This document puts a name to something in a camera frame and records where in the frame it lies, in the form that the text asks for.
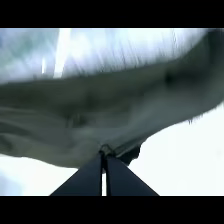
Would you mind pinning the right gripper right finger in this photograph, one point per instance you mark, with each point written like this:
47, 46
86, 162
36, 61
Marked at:
124, 181

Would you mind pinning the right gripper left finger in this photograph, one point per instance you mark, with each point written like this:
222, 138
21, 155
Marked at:
86, 180

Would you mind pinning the grey garment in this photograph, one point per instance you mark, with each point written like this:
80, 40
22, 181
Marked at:
100, 110

